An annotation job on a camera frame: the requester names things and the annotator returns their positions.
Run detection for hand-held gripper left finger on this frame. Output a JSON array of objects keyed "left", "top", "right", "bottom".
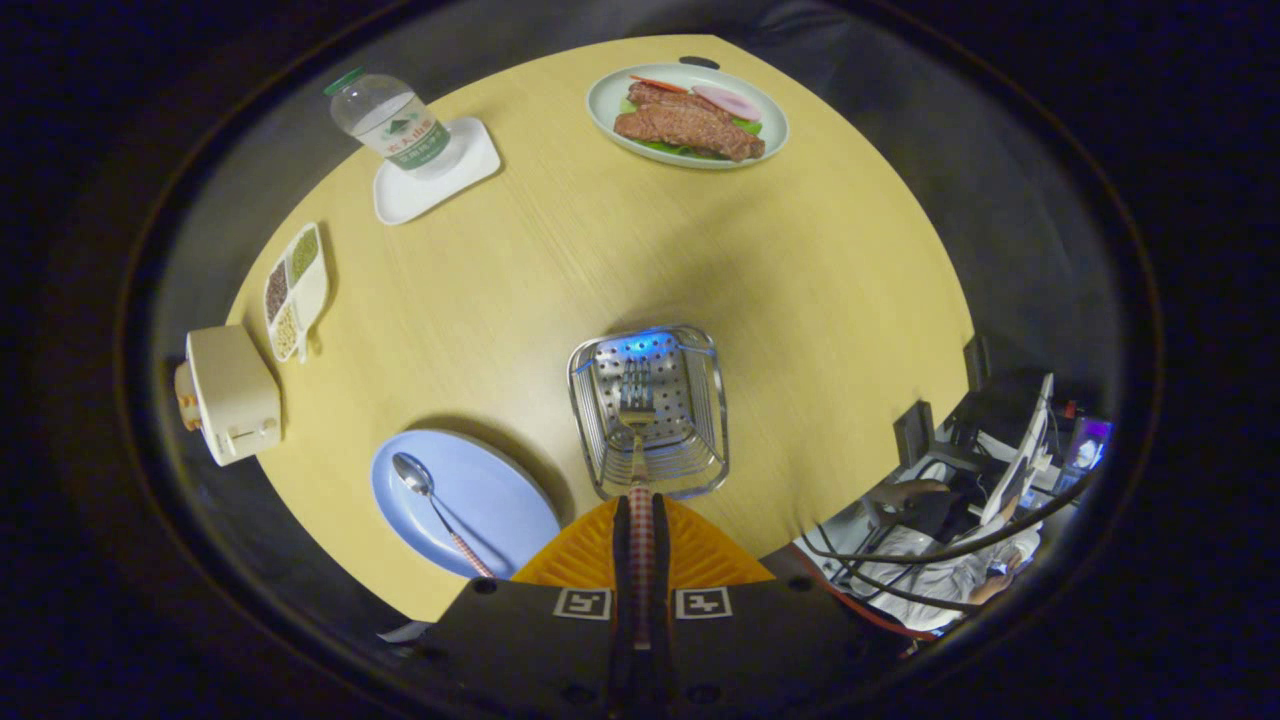
[{"left": 415, "top": 495, "right": 633, "bottom": 720}]

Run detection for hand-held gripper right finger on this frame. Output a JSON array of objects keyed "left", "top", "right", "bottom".
[{"left": 650, "top": 495, "right": 901, "bottom": 720}]

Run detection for fork with checked handle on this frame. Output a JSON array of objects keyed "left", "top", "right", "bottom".
[{"left": 618, "top": 360, "right": 657, "bottom": 651}]

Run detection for spoon with checked handle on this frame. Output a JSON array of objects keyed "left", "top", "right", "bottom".
[{"left": 392, "top": 453, "right": 496, "bottom": 579}]

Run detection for blue round plate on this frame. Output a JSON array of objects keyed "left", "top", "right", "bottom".
[{"left": 370, "top": 430, "right": 563, "bottom": 581}]

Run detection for white monitor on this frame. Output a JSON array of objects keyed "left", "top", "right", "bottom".
[{"left": 983, "top": 373, "right": 1056, "bottom": 523}]

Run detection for cream toaster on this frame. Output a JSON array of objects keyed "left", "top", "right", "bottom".
[{"left": 185, "top": 323, "right": 283, "bottom": 468}]

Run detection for laptop with lit screen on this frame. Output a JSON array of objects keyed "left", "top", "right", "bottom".
[{"left": 1062, "top": 418, "right": 1113, "bottom": 473}]

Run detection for white divided bean dish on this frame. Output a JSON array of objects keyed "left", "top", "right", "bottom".
[{"left": 262, "top": 222, "right": 331, "bottom": 363}]

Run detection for white square coaster tray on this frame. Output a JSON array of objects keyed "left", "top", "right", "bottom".
[{"left": 372, "top": 117, "right": 501, "bottom": 226}]

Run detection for black backdrop cloth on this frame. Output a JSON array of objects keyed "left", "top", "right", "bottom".
[{"left": 130, "top": 0, "right": 1131, "bottom": 641}]

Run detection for grilled meat pieces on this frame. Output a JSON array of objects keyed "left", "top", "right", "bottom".
[{"left": 613, "top": 80, "right": 766, "bottom": 163}]

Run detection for clear water bottle green cap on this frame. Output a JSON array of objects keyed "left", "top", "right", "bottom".
[{"left": 322, "top": 66, "right": 456, "bottom": 173}]

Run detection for pink ham slice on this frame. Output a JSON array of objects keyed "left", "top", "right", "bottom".
[{"left": 692, "top": 84, "right": 763, "bottom": 123}]

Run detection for pale green food plate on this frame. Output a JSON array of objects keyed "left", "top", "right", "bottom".
[{"left": 586, "top": 63, "right": 790, "bottom": 171}]

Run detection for black cable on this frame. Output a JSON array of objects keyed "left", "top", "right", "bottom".
[{"left": 798, "top": 470, "right": 1096, "bottom": 566}]

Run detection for metal wire cutlery basket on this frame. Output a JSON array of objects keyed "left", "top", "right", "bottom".
[{"left": 567, "top": 323, "right": 731, "bottom": 501}]

